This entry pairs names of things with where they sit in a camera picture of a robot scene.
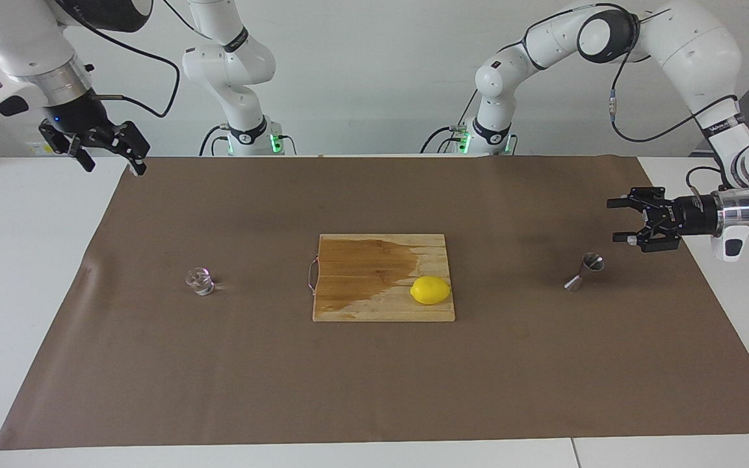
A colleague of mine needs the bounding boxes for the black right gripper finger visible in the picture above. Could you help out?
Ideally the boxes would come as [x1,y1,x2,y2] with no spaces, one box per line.
[39,120,97,174]
[88,120,151,176]

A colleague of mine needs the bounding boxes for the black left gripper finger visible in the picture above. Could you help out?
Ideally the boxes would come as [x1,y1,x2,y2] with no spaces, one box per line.
[607,187,666,212]
[612,221,681,253]

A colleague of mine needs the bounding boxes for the steel double jigger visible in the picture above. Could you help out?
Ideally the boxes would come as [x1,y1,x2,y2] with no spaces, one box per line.
[564,252,605,292]

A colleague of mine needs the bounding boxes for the small clear glass cup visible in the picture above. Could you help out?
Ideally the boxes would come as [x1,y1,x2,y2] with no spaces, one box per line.
[185,266,216,296]

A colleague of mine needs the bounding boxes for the yellow lemon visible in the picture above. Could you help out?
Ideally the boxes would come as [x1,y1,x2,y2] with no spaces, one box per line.
[410,275,452,306]

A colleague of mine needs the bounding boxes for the wooden cutting board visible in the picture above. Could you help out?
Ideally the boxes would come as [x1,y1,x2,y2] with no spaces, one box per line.
[306,233,456,323]

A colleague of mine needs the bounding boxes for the brown paper table mat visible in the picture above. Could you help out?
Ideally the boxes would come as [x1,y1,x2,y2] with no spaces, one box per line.
[0,155,749,450]

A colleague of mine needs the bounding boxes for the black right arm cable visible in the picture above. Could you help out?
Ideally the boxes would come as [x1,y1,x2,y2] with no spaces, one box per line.
[56,0,181,119]

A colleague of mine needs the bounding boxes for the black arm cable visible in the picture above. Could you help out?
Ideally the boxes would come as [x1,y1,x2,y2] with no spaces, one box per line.
[56,0,181,119]
[607,10,739,196]

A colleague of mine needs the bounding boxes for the black right base cables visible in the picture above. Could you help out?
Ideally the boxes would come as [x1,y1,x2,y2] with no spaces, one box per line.
[198,123,231,157]

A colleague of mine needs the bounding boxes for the black base cables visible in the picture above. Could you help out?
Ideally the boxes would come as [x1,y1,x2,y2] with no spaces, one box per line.
[420,88,480,155]
[198,123,231,157]

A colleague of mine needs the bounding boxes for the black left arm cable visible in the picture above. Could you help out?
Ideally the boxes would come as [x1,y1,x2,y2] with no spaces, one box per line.
[607,10,739,196]

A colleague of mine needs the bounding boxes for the black left base cables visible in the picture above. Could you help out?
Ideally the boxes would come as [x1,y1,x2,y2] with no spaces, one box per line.
[420,88,480,155]

